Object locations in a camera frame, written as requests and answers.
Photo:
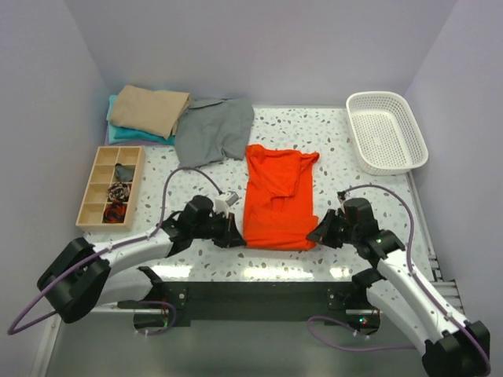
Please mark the black white patterned item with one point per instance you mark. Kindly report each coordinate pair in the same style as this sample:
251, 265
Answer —
118, 191

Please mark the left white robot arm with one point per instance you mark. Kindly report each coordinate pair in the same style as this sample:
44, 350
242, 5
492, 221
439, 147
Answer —
85, 275

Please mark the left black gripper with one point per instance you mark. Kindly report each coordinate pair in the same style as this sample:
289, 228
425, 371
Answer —
229, 236

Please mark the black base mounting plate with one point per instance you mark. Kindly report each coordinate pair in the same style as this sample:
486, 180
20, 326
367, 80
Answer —
253, 301

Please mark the grey folded t-shirt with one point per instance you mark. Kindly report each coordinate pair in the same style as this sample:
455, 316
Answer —
212, 130

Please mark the orange t-shirt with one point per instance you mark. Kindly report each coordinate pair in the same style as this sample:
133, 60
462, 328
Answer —
279, 203

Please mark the aluminium rail frame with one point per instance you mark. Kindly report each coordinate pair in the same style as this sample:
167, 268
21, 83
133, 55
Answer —
441, 285

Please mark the red black patterned item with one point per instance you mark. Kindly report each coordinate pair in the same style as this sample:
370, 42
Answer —
115, 212

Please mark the wooden compartment tray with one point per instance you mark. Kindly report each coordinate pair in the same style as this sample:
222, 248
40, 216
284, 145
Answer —
95, 200

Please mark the beige folded t-shirt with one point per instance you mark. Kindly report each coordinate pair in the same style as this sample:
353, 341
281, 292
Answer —
152, 111

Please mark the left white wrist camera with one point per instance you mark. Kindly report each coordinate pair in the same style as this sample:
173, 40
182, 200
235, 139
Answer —
223, 202

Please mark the grey item in tray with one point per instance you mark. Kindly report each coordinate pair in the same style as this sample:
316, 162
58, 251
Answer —
123, 174

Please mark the white plastic basket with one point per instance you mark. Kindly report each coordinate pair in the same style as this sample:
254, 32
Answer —
387, 138

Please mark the teal folded t-shirt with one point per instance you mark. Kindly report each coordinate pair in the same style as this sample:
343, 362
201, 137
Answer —
117, 135

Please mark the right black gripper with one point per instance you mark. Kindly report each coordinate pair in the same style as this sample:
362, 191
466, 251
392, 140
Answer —
321, 233

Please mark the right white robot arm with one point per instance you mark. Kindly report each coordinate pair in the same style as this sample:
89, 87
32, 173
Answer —
449, 343

